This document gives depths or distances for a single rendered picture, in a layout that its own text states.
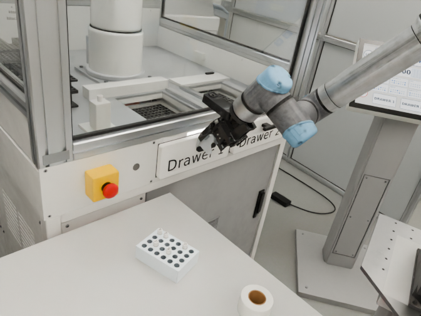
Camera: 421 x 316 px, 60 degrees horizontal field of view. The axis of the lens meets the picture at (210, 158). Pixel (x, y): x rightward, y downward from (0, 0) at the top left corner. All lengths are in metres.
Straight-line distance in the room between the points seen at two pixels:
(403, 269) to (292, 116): 0.52
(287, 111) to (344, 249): 1.35
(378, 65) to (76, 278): 0.81
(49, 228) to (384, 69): 0.87
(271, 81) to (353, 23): 1.90
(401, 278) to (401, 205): 1.64
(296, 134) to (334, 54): 1.95
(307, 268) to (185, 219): 1.18
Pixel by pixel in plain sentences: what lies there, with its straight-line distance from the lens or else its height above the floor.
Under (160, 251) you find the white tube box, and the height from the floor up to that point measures 0.80.
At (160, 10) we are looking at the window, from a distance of 0.93.
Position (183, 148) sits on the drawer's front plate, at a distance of 1.08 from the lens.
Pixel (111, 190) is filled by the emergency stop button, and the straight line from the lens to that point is 0.91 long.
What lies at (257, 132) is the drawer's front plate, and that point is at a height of 0.88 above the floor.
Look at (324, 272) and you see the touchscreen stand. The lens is 2.11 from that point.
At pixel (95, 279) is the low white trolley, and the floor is 0.76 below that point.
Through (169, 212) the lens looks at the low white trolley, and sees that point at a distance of 1.05.
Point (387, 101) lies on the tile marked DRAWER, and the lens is 1.64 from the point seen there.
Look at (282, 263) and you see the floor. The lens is 2.11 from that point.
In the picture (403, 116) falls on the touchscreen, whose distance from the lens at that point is 1.65.
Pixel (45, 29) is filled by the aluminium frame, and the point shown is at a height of 1.24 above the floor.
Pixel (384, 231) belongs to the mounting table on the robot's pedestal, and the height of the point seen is 0.76.
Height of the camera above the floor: 1.40
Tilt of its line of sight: 29 degrees down
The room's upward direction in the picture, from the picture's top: 9 degrees clockwise
